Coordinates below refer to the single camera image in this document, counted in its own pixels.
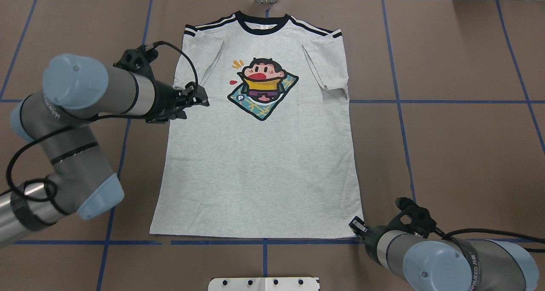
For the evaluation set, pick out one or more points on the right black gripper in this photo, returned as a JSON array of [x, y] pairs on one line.
[[368, 236]]

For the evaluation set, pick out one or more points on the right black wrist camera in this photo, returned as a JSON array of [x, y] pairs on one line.
[[420, 220]]

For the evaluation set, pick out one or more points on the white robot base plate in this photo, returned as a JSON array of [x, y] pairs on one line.
[[265, 284]]

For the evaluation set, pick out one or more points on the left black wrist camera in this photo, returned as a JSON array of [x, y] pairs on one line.
[[138, 61]]

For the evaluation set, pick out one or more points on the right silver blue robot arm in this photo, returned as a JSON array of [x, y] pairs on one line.
[[448, 265]]

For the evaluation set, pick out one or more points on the grey cartoon print t-shirt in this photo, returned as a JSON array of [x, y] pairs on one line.
[[272, 155]]

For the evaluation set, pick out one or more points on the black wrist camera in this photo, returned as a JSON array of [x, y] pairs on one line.
[[420, 220], [138, 61]]

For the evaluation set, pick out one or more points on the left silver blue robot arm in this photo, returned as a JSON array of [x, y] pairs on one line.
[[78, 91]]

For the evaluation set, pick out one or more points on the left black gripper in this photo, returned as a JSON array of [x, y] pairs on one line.
[[164, 97]]

